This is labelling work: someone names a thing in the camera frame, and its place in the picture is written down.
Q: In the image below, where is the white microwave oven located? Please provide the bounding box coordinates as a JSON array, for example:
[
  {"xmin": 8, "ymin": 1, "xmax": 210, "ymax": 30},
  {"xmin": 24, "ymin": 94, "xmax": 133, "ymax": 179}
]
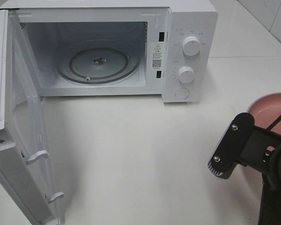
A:
[{"xmin": 0, "ymin": 0, "xmax": 218, "ymax": 103}]

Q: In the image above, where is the lower white timer knob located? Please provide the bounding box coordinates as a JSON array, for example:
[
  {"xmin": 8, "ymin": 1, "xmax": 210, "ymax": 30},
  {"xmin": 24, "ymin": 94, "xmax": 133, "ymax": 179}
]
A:
[{"xmin": 178, "ymin": 66, "xmax": 195, "ymax": 84}]

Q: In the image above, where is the round white door button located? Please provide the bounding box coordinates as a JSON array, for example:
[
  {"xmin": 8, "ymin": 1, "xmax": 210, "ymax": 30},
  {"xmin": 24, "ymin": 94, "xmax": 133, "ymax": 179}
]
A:
[{"xmin": 175, "ymin": 88, "xmax": 189, "ymax": 99}]

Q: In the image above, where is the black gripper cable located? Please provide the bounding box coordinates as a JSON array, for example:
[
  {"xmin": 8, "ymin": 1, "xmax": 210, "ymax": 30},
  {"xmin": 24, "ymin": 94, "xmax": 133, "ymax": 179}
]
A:
[{"xmin": 266, "ymin": 110, "xmax": 281, "ymax": 132}]

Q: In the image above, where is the upper white power knob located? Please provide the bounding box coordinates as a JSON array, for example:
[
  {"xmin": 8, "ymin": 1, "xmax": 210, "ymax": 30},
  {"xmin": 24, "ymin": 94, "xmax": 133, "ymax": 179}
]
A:
[{"xmin": 182, "ymin": 35, "xmax": 201, "ymax": 56}]

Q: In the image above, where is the pink round plate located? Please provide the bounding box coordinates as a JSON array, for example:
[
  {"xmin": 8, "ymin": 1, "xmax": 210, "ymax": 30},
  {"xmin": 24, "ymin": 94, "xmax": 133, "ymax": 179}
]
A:
[{"xmin": 247, "ymin": 92, "xmax": 281, "ymax": 138}]

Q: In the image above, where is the white microwave door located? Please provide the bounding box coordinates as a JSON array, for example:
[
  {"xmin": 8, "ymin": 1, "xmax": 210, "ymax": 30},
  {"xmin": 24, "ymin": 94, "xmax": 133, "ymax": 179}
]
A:
[{"xmin": 0, "ymin": 9, "xmax": 64, "ymax": 225}]

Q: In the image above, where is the white warning label sticker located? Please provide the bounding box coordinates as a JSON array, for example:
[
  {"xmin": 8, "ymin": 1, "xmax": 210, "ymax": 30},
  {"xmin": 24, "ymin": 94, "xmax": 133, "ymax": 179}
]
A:
[{"xmin": 150, "ymin": 42, "xmax": 165, "ymax": 70}]

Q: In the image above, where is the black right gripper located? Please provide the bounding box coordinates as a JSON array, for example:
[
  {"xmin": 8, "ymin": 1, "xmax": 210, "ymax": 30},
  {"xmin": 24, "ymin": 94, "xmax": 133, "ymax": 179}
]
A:
[{"xmin": 207, "ymin": 112, "xmax": 281, "ymax": 225}]

